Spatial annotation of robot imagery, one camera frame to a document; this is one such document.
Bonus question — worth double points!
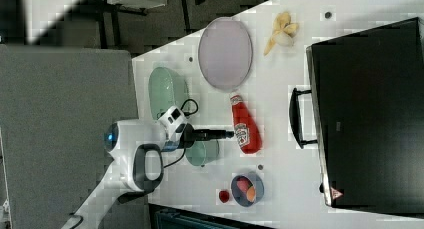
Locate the lavender round plate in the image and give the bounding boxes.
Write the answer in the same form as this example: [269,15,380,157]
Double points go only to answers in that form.
[198,17,253,91]

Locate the silver black toaster oven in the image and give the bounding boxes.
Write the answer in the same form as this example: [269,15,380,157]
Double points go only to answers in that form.
[306,18,424,218]

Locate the black cable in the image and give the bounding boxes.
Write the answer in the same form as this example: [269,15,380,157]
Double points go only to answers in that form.
[161,98,200,169]

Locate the peeled toy banana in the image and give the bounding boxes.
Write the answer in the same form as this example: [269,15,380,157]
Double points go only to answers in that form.
[263,12,299,56]

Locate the pink toy fruit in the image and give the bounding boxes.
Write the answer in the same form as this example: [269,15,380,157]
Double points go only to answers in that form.
[236,177,252,193]

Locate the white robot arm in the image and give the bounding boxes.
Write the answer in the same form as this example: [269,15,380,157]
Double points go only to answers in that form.
[61,106,234,229]

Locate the green perforated colander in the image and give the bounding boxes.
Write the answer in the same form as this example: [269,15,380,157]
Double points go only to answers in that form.
[148,67,189,119]

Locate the blue small bowl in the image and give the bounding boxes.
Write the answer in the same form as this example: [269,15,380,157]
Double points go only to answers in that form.
[231,172,264,207]

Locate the red toy strawberry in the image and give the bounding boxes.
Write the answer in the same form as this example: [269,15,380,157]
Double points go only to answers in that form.
[218,190,230,203]

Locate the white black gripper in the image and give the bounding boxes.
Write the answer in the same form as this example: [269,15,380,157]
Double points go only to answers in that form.
[158,106,234,152]

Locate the red plush ketchup bottle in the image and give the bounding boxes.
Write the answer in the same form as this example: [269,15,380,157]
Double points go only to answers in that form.
[230,93,262,154]

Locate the grey partition panel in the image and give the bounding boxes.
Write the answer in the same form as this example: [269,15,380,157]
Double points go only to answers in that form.
[0,45,137,229]

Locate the green cup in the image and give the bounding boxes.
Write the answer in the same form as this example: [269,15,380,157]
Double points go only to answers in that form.
[185,140,220,166]

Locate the orange toy fruit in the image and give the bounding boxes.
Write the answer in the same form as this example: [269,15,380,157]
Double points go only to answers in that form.
[246,186,256,202]

